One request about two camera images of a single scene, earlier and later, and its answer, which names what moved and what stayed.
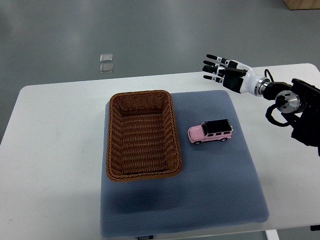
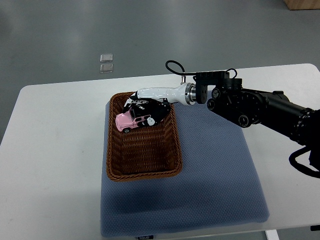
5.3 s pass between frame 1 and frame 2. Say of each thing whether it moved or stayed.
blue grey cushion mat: stayed
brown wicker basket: stayed
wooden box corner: stayed
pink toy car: moved
